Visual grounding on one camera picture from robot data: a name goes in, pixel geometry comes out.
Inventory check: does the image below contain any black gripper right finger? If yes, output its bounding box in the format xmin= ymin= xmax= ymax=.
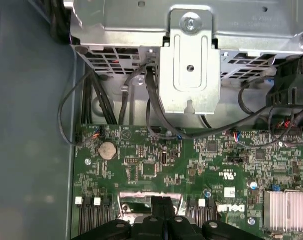
xmin=164 ymin=196 xmax=265 ymax=240

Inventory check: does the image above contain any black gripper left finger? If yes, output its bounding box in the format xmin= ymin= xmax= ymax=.
xmin=71 ymin=196 xmax=165 ymax=240

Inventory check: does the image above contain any metal socket cover frame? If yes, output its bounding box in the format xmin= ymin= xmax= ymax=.
xmin=117 ymin=191 xmax=186 ymax=223

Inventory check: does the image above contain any black RAM slot row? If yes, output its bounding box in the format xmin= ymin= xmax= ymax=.
xmin=186 ymin=197 xmax=218 ymax=222
xmin=75 ymin=196 xmax=115 ymax=240

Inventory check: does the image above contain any green motherboard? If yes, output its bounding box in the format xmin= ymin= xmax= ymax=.
xmin=72 ymin=123 xmax=303 ymax=240

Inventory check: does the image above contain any round coin battery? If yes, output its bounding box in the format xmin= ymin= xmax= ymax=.
xmin=99 ymin=141 xmax=117 ymax=160

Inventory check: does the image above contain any silver chipset heatsink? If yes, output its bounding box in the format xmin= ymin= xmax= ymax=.
xmin=263 ymin=189 xmax=303 ymax=232

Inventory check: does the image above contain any silver metal drive cage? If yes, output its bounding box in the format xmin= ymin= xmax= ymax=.
xmin=70 ymin=0 xmax=303 ymax=116

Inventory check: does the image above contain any black plastic holder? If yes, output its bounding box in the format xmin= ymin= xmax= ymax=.
xmin=265 ymin=53 xmax=303 ymax=109

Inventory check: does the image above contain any black internal cable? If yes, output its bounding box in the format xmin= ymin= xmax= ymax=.
xmin=144 ymin=63 xmax=277 ymax=141
xmin=56 ymin=69 xmax=95 ymax=146

